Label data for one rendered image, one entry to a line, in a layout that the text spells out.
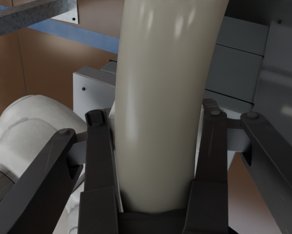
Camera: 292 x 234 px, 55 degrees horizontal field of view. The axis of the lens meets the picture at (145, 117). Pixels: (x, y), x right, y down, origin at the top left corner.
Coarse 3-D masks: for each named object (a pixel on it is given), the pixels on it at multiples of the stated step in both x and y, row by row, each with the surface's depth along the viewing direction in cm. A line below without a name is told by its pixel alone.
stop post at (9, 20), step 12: (36, 0) 147; (48, 0) 149; (60, 0) 153; (72, 0) 157; (0, 12) 127; (12, 12) 128; (24, 12) 133; (36, 12) 140; (48, 12) 147; (60, 12) 156; (72, 12) 161; (0, 24) 123; (12, 24) 128; (24, 24) 135
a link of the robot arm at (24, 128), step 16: (32, 96) 59; (16, 112) 55; (32, 112) 56; (48, 112) 57; (64, 112) 59; (0, 128) 56; (16, 128) 53; (32, 128) 54; (48, 128) 55; (80, 128) 59; (0, 144) 51; (16, 144) 51; (32, 144) 52; (0, 160) 50; (16, 160) 49; (32, 160) 50; (0, 176) 48; (16, 176) 50; (80, 176) 55; (0, 192) 47
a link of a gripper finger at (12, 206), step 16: (64, 128) 16; (48, 144) 15; (64, 144) 14; (48, 160) 13; (64, 160) 14; (32, 176) 12; (48, 176) 12; (64, 176) 14; (16, 192) 11; (32, 192) 11; (48, 192) 12; (64, 192) 14; (0, 208) 10; (16, 208) 10; (32, 208) 11; (48, 208) 12; (0, 224) 10; (16, 224) 10; (32, 224) 11; (48, 224) 12
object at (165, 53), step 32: (128, 0) 8; (160, 0) 7; (192, 0) 7; (224, 0) 8; (128, 32) 8; (160, 32) 7; (192, 32) 7; (128, 64) 8; (160, 64) 8; (192, 64) 8; (128, 96) 9; (160, 96) 8; (192, 96) 8; (128, 128) 9; (160, 128) 9; (192, 128) 9; (128, 160) 9; (160, 160) 9; (192, 160) 10; (128, 192) 10; (160, 192) 10
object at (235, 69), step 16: (224, 16) 129; (224, 32) 110; (240, 32) 112; (256, 32) 115; (224, 48) 96; (240, 48) 98; (256, 48) 100; (112, 64) 77; (224, 64) 86; (240, 64) 87; (256, 64) 88; (208, 80) 76; (224, 80) 77; (240, 80) 78; (256, 80) 79; (208, 96) 69; (224, 96) 70; (240, 96) 71; (240, 112) 65
